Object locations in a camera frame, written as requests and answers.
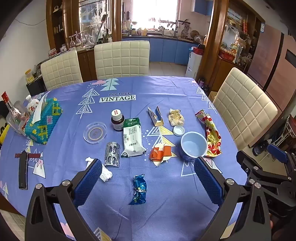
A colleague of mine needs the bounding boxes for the row of wine glasses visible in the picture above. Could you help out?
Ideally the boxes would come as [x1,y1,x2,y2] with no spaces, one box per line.
[68,31,95,50]

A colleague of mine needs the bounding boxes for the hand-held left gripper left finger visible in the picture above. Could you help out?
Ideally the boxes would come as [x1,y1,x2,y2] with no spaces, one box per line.
[25,158,103,241]

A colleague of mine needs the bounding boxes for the pink refrigerator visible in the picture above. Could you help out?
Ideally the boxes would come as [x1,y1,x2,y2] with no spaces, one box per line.
[246,22,296,112]

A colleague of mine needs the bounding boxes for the white tissue sheet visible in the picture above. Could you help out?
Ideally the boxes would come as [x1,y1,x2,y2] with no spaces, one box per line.
[31,91,52,124]

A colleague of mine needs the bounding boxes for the clear glass ashtray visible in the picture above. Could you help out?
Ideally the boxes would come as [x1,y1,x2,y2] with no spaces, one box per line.
[83,122,107,144]

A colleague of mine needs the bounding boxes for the red yellow checkered wrapper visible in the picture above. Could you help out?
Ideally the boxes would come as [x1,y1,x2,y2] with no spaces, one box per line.
[195,110,222,157]

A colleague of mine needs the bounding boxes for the orange wrapper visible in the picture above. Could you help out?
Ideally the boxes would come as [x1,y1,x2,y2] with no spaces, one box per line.
[149,143,177,167]

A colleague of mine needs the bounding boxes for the wooden pantry shelf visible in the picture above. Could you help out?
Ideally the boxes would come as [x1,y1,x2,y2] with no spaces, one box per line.
[203,0,266,93]

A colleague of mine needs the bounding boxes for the brown medicine bottle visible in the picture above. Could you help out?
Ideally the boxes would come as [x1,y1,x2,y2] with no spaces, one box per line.
[111,110,125,132]

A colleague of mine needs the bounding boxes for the blue wall cabinet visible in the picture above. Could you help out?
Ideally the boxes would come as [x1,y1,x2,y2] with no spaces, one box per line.
[194,0,213,15]

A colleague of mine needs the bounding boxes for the blue cup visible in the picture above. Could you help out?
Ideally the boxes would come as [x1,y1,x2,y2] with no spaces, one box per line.
[180,131,208,162]

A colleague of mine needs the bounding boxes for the clear plastic container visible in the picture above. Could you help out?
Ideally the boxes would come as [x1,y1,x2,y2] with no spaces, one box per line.
[6,101,29,137]

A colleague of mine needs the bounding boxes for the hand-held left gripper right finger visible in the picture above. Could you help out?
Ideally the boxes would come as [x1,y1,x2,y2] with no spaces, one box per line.
[194,156,272,241]

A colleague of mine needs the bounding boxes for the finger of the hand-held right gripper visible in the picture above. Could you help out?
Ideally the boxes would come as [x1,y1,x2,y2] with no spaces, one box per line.
[267,143,296,178]
[236,150,292,186]

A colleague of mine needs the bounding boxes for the beaded tissue box cover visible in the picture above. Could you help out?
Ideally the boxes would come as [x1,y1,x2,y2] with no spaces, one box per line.
[24,97,63,145]

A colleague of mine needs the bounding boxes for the white water dispenser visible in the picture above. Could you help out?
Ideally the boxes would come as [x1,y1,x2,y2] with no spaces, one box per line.
[185,46,205,79]

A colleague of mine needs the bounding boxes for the wooden glass display cabinet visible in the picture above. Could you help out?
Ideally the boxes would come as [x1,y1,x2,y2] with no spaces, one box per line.
[46,0,123,81]

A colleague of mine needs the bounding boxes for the blue foil wrapper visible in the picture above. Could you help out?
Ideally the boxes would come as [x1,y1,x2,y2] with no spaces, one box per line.
[129,174,148,205]

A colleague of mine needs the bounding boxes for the blue printed tablecloth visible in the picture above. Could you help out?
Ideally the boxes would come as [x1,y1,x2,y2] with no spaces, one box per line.
[0,75,249,241]

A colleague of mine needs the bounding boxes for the blue kitchen cabinets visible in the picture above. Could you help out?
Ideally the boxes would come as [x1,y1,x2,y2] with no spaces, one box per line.
[122,37,201,66]

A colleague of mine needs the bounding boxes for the white green milk pouch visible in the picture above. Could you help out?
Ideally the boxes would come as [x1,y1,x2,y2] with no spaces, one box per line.
[121,117,147,158]

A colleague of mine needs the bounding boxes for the beige wrapper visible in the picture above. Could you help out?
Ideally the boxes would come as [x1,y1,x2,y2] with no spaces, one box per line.
[168,108,185,127]

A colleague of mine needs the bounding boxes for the black rectangular bar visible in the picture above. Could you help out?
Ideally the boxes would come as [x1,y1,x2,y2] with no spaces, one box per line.
[18,150,29,190]

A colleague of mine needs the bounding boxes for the clear liquor bottle red cap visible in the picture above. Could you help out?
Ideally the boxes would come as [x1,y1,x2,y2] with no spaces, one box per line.
[1,91,28,130]

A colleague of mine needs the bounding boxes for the silver blister pack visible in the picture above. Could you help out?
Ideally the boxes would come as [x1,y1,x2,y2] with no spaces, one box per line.
[105,142,121,167]

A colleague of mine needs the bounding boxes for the small blue white carton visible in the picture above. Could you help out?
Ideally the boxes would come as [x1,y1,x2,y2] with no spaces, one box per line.
[147,106,165,127]

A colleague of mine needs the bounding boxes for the white bottle red label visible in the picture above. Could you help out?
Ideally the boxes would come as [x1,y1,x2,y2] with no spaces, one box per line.
[25,95,40,114]

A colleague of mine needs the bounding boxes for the cream quilted chair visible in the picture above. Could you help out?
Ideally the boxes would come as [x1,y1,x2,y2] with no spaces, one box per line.
[94,40,150,80]
[212,67,278,151]
[40,50,84,91]

